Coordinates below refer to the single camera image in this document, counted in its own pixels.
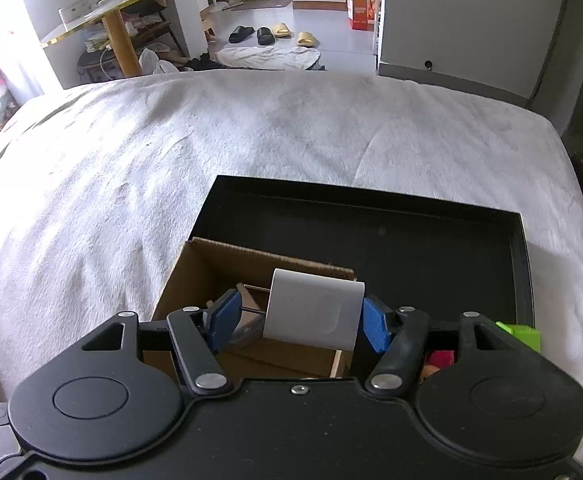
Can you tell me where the red figurine with beer mug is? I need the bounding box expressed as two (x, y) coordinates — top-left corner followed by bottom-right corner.
(419, 350), (456, 384)

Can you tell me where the white power adapter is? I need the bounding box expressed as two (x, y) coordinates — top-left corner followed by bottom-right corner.
(263, 269), (365, 351)

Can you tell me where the pink cube robot toy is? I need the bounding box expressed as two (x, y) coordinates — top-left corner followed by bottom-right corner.
(228, 311), (265, 347)

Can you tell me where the brown cardboard box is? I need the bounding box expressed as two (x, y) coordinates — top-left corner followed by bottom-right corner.
(152, 237), (355, 384)

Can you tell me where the black shallow tray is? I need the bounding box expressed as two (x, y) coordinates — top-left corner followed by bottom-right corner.
(188, 173), (537, 361)

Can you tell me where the white fuzzy blanket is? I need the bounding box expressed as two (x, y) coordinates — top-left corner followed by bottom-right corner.
(0, 68), (583, 470)

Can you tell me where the white floor mat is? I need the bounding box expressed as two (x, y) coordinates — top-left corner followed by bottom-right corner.
(215, 46), (321, 70)

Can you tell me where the black slipper left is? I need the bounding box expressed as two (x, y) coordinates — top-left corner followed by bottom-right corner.
(227, 25), (254, 44)

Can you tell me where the black slipper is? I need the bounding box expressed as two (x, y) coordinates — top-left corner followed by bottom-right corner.
(227, 25), (254, 44)
(256, 27), (276, 47)

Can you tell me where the black slipper right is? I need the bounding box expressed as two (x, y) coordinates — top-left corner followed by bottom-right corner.
(256, 27), (276, 47)

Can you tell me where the yellow slipper right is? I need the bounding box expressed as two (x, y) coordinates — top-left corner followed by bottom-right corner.
(297, 32), (319, 48)

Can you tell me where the yellow slipper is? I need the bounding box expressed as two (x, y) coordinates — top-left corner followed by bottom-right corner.
(272, 23), (293, 38)
(297, 32), (319, 48)

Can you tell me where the yellow slipper left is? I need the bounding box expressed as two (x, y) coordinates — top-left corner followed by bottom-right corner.
(272, 23), (293, 38)

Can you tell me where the white cabinet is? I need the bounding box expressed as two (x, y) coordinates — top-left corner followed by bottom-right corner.
(378, 0), (564, 106)

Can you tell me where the orange cardboard box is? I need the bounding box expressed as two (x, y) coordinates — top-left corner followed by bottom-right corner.
(347, 0), (377, 32)

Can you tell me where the round gold-edged side table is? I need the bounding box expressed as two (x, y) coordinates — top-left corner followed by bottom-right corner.
(40, 0), (142, 78)

